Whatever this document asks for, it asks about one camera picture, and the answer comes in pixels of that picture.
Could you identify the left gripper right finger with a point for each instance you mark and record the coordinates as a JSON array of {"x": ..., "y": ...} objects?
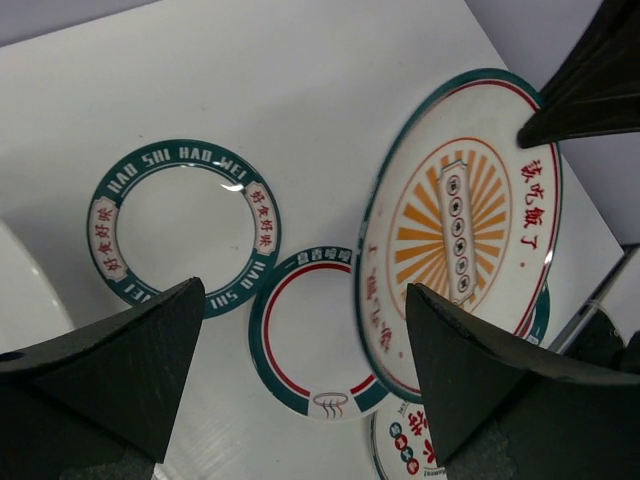
[{"x": 500, "y": 407}]

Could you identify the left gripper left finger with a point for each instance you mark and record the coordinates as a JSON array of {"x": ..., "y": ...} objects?
[{"x": 100, "y": 402}]

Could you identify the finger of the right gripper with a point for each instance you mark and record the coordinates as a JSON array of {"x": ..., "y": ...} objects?
[{"x": 595, "y": 92}]

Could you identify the hao shi plate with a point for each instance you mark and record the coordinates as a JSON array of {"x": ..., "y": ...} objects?
[
  {"x": 31, "y": 311},
  {"x": 184, "y": 208}
]

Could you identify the orange sunburst plate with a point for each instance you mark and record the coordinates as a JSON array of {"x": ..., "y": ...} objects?
[{"x": 459, "y": 207}]

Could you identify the red character plate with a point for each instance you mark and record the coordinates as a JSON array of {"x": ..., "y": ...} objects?
[{"x": 401, "y": 443}]

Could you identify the teal red ring plate right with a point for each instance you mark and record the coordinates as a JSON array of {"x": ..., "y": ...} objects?
[{"x": 303, "y": 334}]

